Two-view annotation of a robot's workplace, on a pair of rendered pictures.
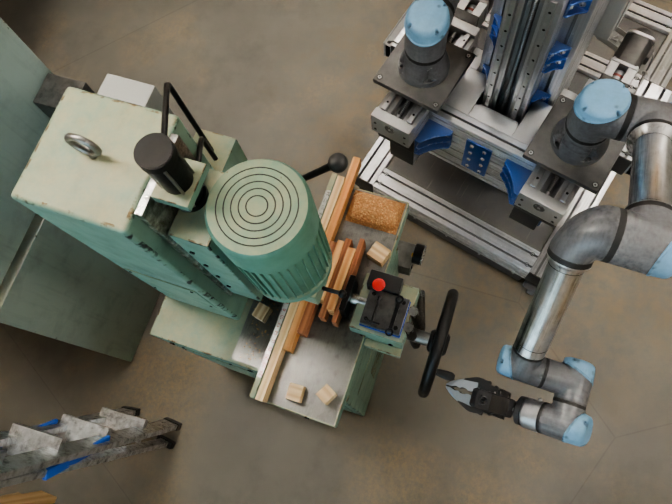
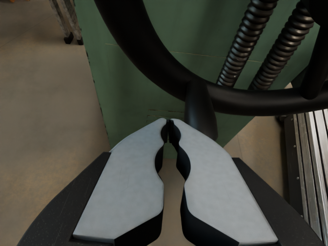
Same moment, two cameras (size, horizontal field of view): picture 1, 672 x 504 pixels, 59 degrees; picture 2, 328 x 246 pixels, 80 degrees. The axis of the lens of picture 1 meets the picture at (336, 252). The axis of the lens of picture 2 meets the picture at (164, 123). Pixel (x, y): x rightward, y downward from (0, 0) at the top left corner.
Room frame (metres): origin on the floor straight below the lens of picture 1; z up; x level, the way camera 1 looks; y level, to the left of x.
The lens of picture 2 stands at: (0.04, -0.21, 0.84)
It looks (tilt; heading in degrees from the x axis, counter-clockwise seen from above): 59 degrees down; 41
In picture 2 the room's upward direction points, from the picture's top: 15 degrees clockwise
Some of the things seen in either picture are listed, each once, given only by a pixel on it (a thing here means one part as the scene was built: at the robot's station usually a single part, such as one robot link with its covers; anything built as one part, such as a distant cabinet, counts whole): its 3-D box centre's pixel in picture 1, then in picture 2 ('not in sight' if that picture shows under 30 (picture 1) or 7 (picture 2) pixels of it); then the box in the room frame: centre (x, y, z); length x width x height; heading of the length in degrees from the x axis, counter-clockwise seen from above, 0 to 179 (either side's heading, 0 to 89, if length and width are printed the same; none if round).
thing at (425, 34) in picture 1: (427, 27); not in sight; (0.99, -0.43, 0.98); 0.13 x 0.12 x 0.14; 144
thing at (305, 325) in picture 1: (318, 288); not in sight; (0.41, 0.07, 0.92); 0.25 x 0.02 x 0.05; 143
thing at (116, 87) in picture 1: (142, 115); not in sight; (0.71, 0.27, 1.40); 0.10 x 0.06 x 0.16; 53
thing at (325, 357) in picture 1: (353, 304); not in sight; (0.35, 0.00, 0.87); 0.61 x 0.30 x 0.06; 143
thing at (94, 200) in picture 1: (171, 229); not in sight; (0.58, 0.33, 1.16); 0.22 x 0.22 x 0.72; 53
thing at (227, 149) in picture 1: (220, 164); not in sight; (0.65, 0.18, 1.22); 0.09 x 0.08 x 0.15; 53
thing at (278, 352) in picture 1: (303, 284); not in sight; (0.43, 0.10, 0.92); 0.60 x 0.02 x 0.05; 143
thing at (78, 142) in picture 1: (83, 145); not in sight; (0.58, 0.33, 1.55); 0.06 x 0.02 x 0.07; 53
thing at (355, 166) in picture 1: (324, 251); not in sight; (0.50, 0.03, 0.92); 0.54 x 0.02 x 0.04; 143
